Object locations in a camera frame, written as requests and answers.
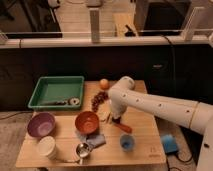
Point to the grey post left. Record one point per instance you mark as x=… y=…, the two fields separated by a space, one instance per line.
x=94 y=21

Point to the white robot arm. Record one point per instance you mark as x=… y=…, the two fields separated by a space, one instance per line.
x=194 y=115

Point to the dark tool in tray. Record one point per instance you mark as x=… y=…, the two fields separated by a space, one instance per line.
x=53 y=103

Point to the grey post right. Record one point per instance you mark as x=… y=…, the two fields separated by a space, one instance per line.
x=192 y=23

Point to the white cup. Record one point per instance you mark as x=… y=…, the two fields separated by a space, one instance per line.
x=47 y=147

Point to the tape roll in tray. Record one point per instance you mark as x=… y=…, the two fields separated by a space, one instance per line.
x=73 y=101

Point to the orange carrot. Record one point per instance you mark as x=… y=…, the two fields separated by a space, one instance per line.
x=124 y=128

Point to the purple bowl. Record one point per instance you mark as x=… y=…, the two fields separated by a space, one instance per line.
x=41 y=125

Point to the blue grey cloth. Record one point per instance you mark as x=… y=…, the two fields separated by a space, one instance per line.
x=93 y=140

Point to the grey post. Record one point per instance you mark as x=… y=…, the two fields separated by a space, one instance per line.
x=192 y=23
x=94 y=21

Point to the white horizontal rail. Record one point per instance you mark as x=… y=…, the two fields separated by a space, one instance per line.
x=104 y=41

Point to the black monitor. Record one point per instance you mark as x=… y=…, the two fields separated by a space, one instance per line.
x=160 y=17

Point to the green plastic tray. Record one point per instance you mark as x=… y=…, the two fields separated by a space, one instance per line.
x=57 y=88

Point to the red bowl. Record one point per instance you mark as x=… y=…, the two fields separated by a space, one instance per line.
x=87 y=122

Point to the bunch of dark grapes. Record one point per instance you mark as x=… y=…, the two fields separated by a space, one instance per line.
x=98 y=99

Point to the yellow banana toy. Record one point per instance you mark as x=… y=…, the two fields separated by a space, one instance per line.
x=105 y=113

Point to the orange fruit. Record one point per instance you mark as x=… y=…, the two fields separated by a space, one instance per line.
x=104 y=84

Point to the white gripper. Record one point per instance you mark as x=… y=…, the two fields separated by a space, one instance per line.
x=117 y=112

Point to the small blue cup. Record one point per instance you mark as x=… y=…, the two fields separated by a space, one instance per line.
x=127 y=142

